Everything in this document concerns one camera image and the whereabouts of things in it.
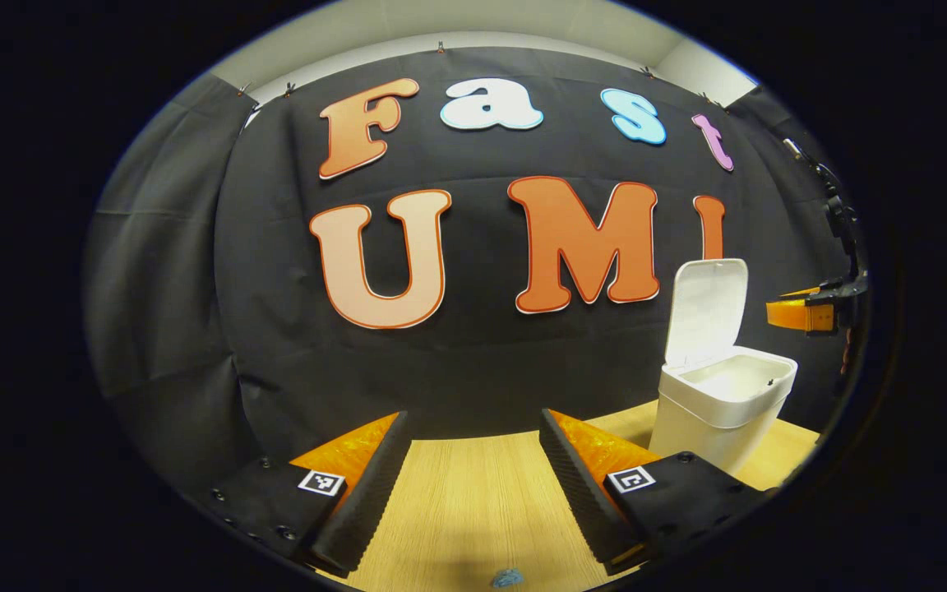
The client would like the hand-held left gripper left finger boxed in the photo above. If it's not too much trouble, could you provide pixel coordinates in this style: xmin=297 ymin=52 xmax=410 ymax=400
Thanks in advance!
xmin=207 ymin=409 xmax=413 ymax=579

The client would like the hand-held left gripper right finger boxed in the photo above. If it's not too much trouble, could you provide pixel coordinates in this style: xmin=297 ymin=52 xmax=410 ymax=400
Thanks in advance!
xmin=538 ymin=408 xmax=780 ymax=578

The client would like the white desktop garbage bin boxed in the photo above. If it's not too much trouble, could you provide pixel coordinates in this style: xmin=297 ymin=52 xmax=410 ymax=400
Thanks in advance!
xmin=648 ymin=258 xmax=799 ymax=478

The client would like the wooden desktop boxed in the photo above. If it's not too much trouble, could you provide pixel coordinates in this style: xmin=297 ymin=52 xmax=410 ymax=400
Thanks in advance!
xmin=317 ymin=399 xmax=821 ymax=592

